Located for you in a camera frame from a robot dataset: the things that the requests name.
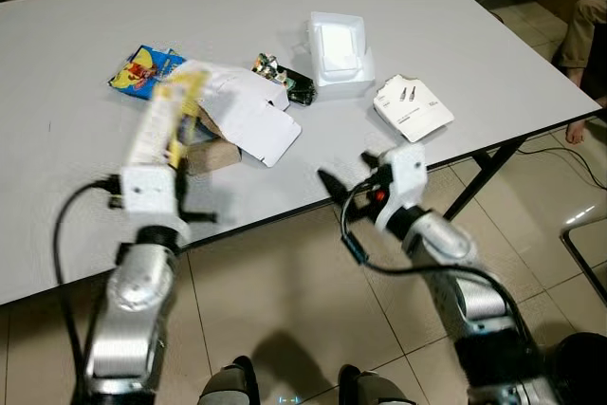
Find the metal chair base frame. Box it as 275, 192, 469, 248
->
559, 200, 607, 304

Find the blue snack packet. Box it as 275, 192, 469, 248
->
107, 45, 187, 99

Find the green and silver foil wrapper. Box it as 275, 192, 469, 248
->
250, 52, 317, 106

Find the small white printed box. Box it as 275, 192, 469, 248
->
372, 74, 455, 144

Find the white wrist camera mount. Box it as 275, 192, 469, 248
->
118, 164, 181, 218
378, 142, 429, 228

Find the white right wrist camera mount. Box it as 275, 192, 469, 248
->
378, 142, 429, 228

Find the person in khaki trousers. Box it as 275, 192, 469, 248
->
554, 0, 607, 146

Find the robot right leg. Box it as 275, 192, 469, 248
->
338, 364, 420, 405

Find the robot leg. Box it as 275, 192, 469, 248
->
338, 364, 420, 405
198, 357, 260, 405

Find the white table with black legs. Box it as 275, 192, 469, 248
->
0, 0, 604, 307

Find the robot left leg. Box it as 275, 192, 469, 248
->
198, 357, 260, 405

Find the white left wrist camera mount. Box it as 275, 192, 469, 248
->
118, 164, 181, 218

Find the white plastic tray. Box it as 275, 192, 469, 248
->
304, 11, 377, 101

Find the white open cardboard box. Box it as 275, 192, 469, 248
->
175, 60, 304, 168

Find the white and yellow packet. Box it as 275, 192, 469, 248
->
127, 67, 211, 175

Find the black round rubbish bin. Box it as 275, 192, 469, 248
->
544, 332, 607, 405

